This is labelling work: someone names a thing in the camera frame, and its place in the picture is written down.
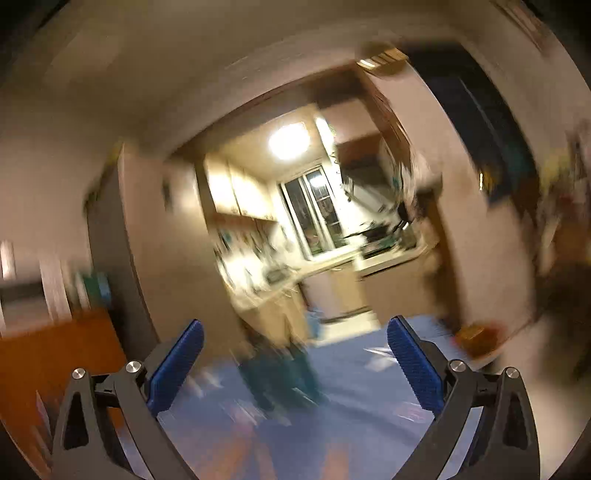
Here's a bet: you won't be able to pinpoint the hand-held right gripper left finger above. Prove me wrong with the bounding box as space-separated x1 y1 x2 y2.
51 318 206 480

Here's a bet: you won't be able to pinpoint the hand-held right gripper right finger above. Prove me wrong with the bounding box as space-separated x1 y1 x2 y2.
387 316 541 480

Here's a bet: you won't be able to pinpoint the metal utensil holder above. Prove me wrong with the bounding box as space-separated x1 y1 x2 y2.
239 332 325 409

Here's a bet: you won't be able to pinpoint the brown box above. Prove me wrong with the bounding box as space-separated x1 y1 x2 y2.
455 323 503 360

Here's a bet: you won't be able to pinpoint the blue grid cutting mat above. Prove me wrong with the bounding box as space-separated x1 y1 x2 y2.
157 314 509 480

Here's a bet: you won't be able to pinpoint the stove base cabinets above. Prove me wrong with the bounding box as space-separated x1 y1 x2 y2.
358 244 435 320

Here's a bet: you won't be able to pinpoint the sink base cabinets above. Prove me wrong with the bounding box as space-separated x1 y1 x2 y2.
230 272 311 343

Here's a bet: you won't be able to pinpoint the base cabinets under window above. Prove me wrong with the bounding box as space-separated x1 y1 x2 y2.
300 265 368 321

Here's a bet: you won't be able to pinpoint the orange wooden cabinet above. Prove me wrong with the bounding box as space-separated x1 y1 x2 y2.
0 308 127 467

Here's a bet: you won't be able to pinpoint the beige refrigerator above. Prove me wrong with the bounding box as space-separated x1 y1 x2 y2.
85 143 241 370

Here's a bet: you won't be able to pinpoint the kitchen window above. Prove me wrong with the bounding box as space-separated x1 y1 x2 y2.
281 167 346 258

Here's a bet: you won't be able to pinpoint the ceiling light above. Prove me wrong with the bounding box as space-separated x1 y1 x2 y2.
268 122 311 161

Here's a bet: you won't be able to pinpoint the beige wall cabinets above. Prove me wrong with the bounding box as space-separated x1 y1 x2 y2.
204 154 279 223

